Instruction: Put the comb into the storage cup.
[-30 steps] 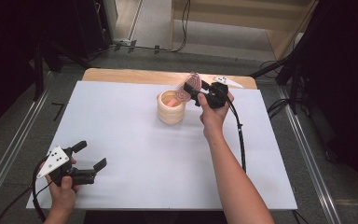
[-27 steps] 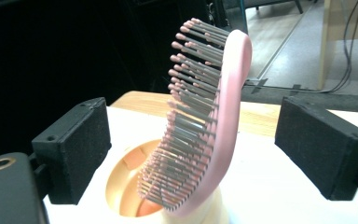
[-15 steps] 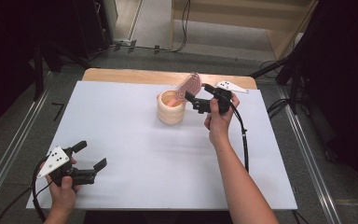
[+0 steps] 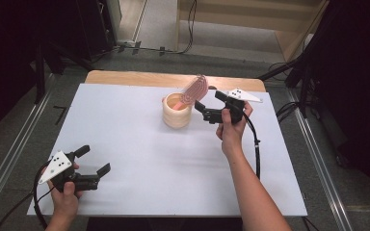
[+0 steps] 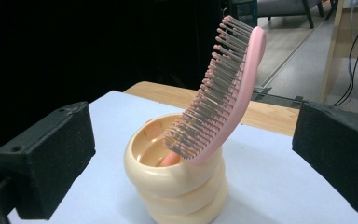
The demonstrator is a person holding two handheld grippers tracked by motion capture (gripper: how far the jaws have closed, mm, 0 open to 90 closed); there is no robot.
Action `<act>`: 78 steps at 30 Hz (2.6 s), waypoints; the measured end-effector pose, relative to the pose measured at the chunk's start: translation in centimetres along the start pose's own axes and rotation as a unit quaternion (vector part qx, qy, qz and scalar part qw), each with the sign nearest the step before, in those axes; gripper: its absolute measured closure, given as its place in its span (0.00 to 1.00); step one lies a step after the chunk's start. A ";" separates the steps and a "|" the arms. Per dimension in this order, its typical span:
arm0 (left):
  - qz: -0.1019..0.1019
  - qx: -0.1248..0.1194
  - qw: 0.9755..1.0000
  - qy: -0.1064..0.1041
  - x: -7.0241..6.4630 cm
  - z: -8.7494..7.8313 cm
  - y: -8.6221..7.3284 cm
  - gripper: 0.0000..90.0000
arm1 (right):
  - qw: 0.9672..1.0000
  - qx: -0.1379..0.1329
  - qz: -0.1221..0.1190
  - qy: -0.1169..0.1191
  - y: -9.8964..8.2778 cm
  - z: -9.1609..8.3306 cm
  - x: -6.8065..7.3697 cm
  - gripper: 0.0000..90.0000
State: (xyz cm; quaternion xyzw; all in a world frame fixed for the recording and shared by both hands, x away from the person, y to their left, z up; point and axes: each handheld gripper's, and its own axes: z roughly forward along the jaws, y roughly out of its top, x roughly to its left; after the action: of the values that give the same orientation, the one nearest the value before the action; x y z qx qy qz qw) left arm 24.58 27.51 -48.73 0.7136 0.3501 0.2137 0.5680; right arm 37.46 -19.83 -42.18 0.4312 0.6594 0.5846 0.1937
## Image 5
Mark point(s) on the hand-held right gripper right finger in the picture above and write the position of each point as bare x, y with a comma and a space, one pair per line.
338, 155

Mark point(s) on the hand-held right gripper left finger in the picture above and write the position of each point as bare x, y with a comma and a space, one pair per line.
46, 158

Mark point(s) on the pink hairbrush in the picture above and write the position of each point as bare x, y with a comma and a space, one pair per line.
242, 90

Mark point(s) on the cream ribbed cup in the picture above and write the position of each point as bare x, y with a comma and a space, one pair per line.
174, 189

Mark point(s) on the white table mat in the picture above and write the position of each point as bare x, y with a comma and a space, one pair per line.
270, 186

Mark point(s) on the wooden table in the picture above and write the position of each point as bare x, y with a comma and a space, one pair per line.
267, 118

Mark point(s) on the light wooden cabinet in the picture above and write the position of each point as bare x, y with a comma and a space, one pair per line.
341, 43

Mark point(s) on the black curtain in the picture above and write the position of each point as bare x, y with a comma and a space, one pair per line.
74, 46

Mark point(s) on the grey seat with dark legs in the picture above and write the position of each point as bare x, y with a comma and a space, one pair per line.
286, 6

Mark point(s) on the metal floor rail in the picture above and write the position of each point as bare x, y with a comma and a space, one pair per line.
289, 65

